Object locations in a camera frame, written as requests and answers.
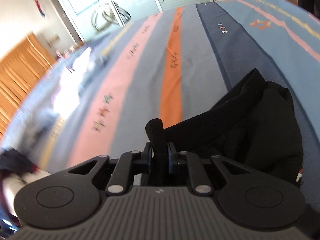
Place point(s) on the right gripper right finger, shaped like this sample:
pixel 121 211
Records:
pixel 189 165

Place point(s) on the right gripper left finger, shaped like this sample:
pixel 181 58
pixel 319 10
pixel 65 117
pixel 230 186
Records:
pixel 126 167

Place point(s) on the black trousers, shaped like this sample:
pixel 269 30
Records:
pixel 253 124

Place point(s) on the striped star bedsheet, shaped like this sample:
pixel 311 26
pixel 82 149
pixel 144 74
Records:
pixel 173 65

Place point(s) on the dark navy garment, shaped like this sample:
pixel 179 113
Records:
pixel 13 161

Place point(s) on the wooden headboard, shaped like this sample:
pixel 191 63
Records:
pixel 21 70

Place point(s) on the grey sweatpants with drawstring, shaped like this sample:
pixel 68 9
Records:
pixel 13 183

